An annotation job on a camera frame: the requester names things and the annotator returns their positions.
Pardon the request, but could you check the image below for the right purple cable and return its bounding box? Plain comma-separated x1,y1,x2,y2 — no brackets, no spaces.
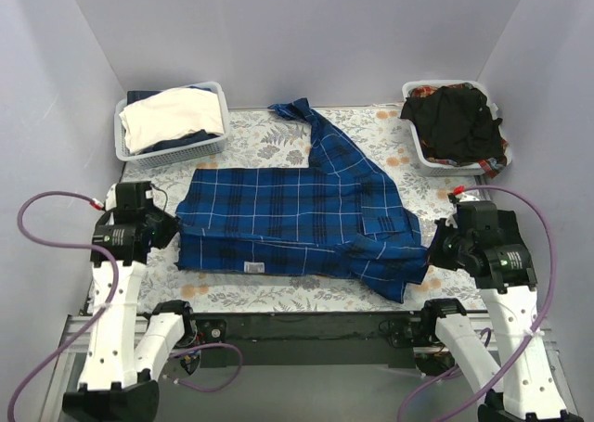
396,185,558,422

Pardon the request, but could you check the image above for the folded white shirt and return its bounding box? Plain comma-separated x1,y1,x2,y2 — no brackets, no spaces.
120,86,225,154

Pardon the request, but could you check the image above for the floral patterned table mat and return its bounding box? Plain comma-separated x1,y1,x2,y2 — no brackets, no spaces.
122,108,484,313

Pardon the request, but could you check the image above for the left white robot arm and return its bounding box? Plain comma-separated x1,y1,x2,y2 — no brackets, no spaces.
62,181,198,421

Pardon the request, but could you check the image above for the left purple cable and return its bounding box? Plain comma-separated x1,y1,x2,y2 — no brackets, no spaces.
6,190,243,422

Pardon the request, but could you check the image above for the folded black shirt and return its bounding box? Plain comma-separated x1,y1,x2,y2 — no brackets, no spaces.
497,210,524,246

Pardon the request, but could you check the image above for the aluminium frame rail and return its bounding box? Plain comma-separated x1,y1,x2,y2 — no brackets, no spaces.
39,311,581,422

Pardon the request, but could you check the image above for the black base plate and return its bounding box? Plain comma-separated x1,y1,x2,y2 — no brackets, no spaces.
191,311,445,368

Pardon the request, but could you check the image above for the black crumpled shirt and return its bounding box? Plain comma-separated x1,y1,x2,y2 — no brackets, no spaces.
400,85,507,163

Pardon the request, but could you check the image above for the purple cable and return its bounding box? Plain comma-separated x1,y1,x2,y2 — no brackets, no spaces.
396,185,558,422
6,190,243,422

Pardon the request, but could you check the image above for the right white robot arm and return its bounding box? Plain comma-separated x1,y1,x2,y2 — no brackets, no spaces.
420,201,580,421

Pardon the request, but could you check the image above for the right white plastic basket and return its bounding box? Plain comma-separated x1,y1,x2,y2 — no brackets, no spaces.
401,79,514,177

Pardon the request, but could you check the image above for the blue plaid long sleeve shirt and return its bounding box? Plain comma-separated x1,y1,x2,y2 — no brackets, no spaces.
176,98,428,302

